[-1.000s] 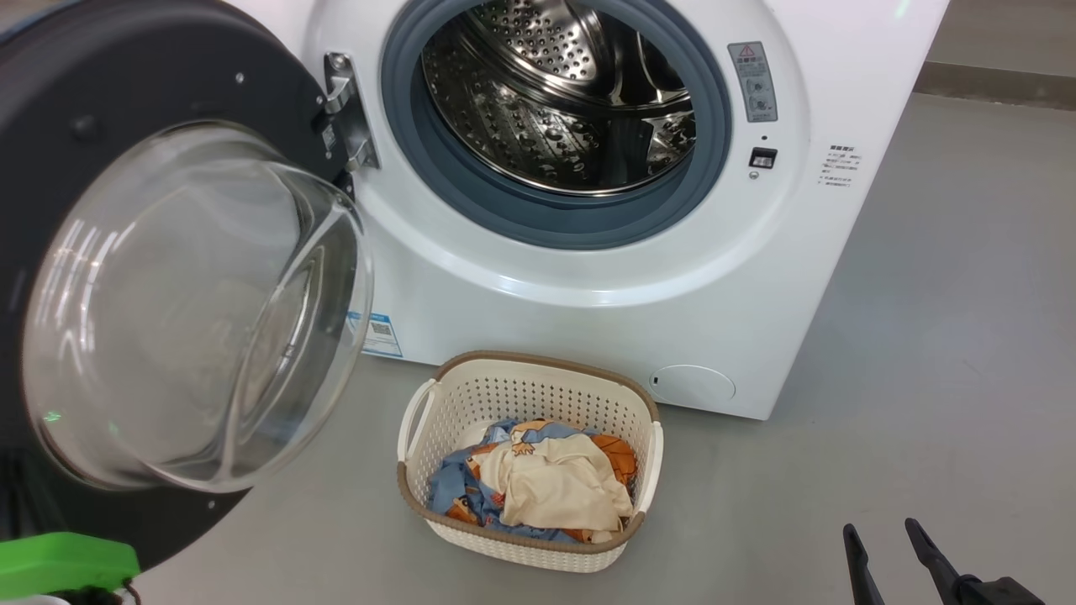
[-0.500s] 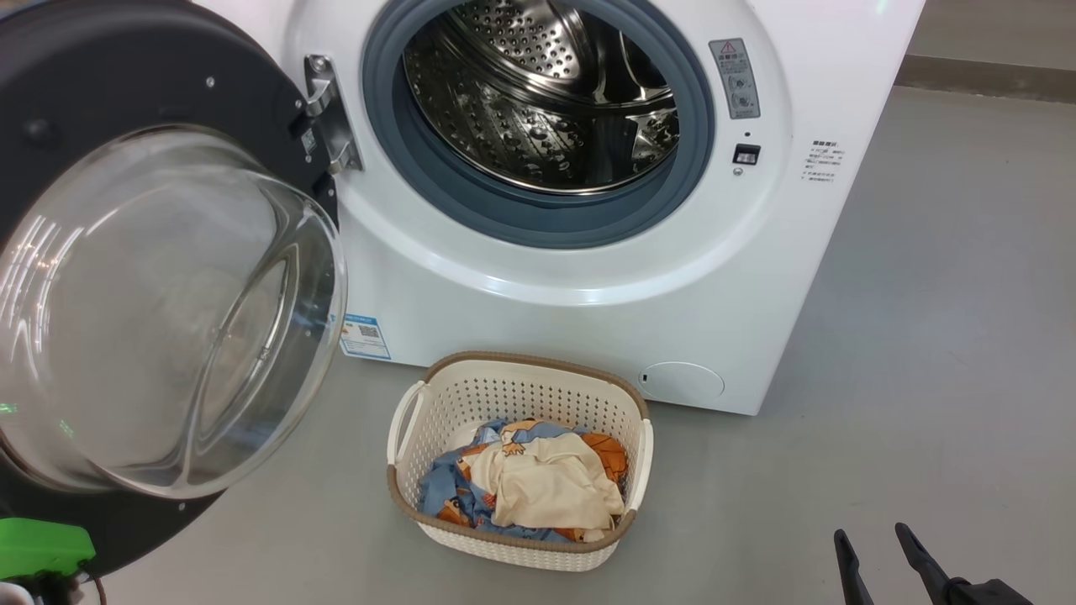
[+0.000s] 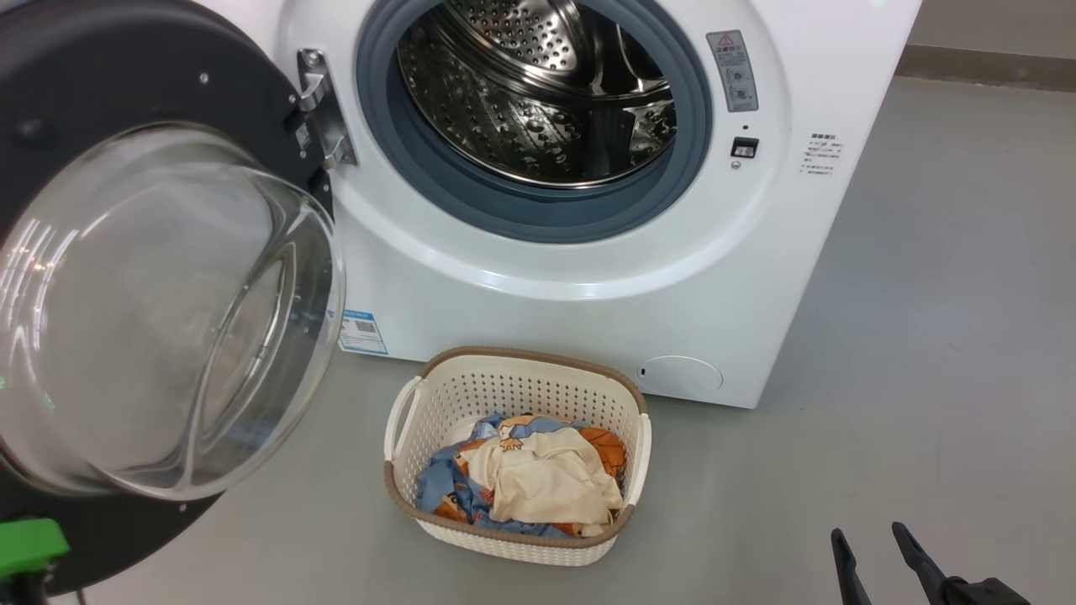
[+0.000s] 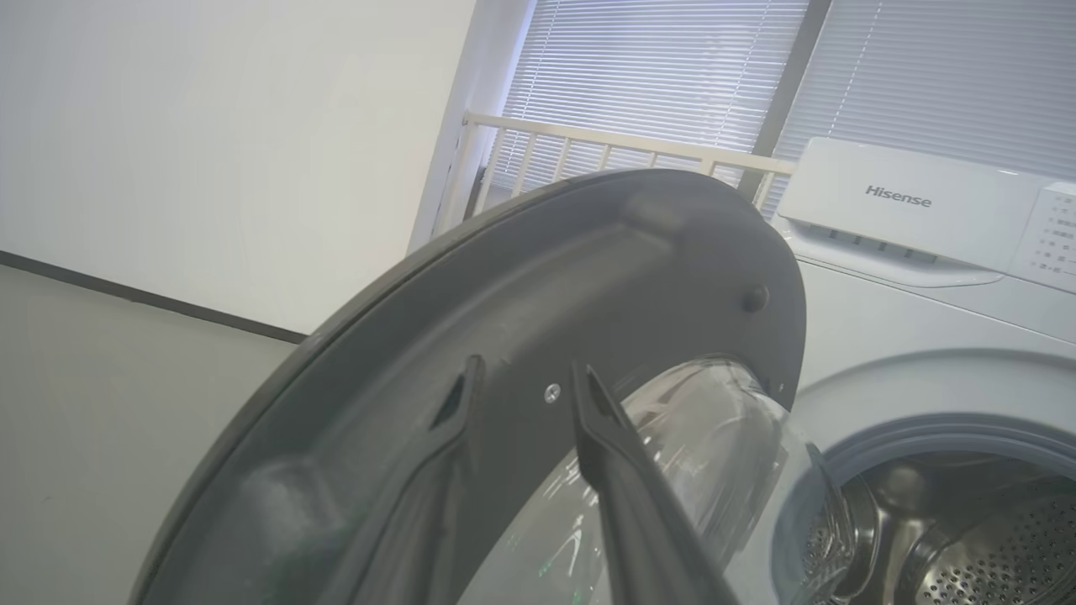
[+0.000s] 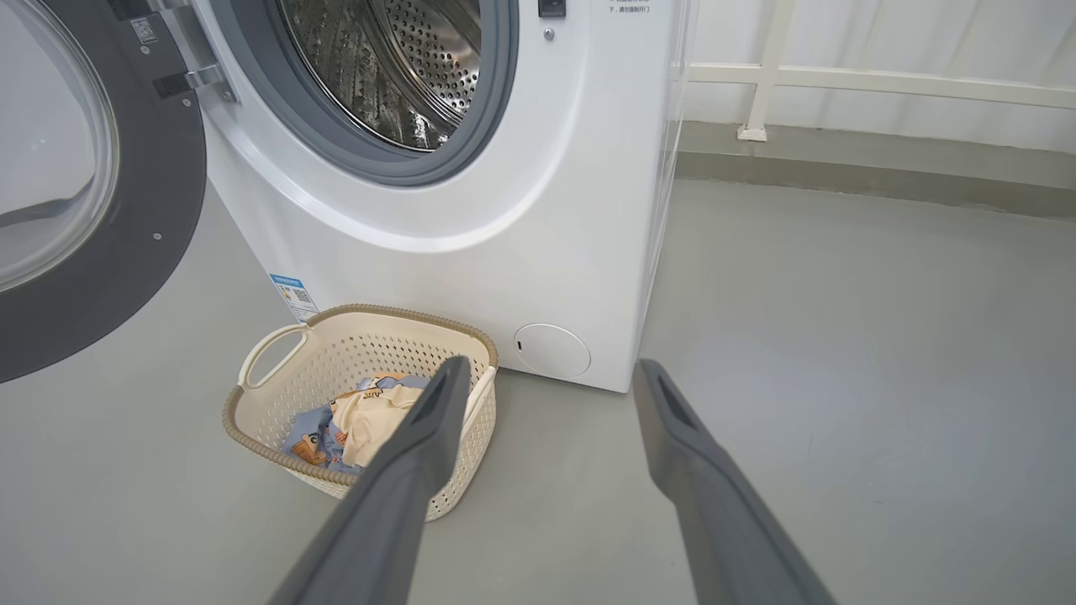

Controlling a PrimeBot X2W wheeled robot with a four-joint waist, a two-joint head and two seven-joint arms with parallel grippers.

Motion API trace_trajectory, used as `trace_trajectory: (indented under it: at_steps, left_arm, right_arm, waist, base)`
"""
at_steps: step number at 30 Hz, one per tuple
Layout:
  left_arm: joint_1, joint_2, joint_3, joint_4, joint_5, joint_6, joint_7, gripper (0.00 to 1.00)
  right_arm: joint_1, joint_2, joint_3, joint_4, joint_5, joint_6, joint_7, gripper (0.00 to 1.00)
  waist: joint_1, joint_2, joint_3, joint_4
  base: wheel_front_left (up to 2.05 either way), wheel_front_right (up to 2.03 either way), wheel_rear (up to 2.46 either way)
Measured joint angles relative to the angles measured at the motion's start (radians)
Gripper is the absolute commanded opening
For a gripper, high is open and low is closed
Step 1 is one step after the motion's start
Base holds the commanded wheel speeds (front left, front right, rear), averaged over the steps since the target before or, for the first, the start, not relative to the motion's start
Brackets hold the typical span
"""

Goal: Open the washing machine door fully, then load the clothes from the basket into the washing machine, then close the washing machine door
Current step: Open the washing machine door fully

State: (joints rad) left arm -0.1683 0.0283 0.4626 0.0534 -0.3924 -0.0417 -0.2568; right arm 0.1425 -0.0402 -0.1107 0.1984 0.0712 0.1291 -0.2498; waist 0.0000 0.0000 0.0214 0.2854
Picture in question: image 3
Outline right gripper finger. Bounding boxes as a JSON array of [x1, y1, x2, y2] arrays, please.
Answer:
[[892, 522, 959, 605], [831, 529, 873, 605]]

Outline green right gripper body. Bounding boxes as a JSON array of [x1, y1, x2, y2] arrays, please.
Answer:
[[940, 576, 1031, 605]]

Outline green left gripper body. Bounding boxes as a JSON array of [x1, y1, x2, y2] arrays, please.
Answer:
[[0, 518, 71, 605]]

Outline bear print garment cream inside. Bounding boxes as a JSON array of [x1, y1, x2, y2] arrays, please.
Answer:
[[458, 424, 625, 539]]

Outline blue bear print garment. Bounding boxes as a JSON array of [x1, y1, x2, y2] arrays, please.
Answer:
[[416, 413, 627, 540]]

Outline black round glass washer door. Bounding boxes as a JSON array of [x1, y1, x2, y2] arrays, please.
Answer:
[[0, 0, 347, 593]]

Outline white front-load washing machine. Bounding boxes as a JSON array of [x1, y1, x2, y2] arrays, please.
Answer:
[[193, 0, 923, 410]]

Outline grey rubber door gasket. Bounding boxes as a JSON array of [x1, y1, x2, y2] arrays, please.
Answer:
[[356, 0, 714, 245]]

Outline silver metal door hinge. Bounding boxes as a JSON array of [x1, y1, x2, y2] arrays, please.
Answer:
[[296, 49, 358, 169]]

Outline perforated steel washer drum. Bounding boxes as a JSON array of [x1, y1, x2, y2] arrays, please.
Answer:
[[397, 0, 678, 189]]

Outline round white filter cover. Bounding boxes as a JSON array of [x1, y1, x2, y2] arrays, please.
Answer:
[[636, 355, 724, 396]]

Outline cream perforated laundry basket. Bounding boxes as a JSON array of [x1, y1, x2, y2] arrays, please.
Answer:
[[384, 346, 652, 567]]

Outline blue energy label sticker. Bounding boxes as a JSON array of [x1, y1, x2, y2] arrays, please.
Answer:
[[336, 308, 389, 356]]

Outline black printed text label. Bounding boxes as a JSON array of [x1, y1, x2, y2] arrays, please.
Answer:
[[799, 132, 844, 177]]

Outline grey warning sticker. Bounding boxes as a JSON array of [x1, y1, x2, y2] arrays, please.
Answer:
[[706, 30, 759, 113]]

